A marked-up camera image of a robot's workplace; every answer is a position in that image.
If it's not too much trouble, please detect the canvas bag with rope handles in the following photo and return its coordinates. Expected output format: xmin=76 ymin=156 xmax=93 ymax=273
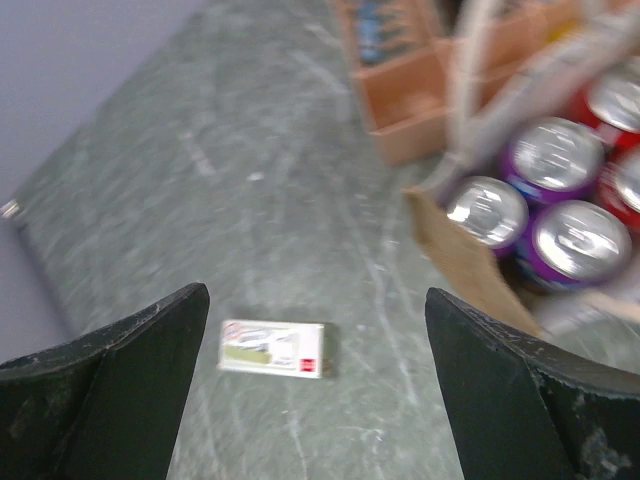
xmin=401 ymin=0 xmax=640 ymax=341

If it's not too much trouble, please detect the red Coca-Cola can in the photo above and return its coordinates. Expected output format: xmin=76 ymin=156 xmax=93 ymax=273
xmin=597 ymin=146 xmax=640 ymax=234
xmin=572 ymin=56 xmax=639 ymax=152

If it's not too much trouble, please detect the purple Fanta can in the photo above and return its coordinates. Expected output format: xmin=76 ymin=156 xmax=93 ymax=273
xmin=501 ymin=117 xmax=605 ymax=205
xmin=516 ymin=200 xmax=632 ymax=291

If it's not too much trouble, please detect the small white red box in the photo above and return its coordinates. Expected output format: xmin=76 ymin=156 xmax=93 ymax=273
xmin=218 ymin=319 xmax=335 ymax=379

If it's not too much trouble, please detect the purple soda can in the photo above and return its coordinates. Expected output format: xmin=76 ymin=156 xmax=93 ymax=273
xmin=445 ymin=176 xmax=529 ymax=258

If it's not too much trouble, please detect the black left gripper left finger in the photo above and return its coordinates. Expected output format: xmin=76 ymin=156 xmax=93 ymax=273
xmin=1 ymin=283 xmax=209 ymax=479

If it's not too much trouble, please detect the peach plastic desk organizer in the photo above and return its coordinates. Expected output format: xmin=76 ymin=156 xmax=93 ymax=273
xmin=330 ymin=1 xmax=583 ymax=165

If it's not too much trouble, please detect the blue glue bottle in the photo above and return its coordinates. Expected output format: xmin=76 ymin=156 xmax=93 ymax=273
xmin=356 ymin=1 xmax=394 ymax=66

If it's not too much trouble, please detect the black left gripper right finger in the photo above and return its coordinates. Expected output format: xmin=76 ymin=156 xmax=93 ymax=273
xmin=425 ymin=288 xmax=639 ymax=479

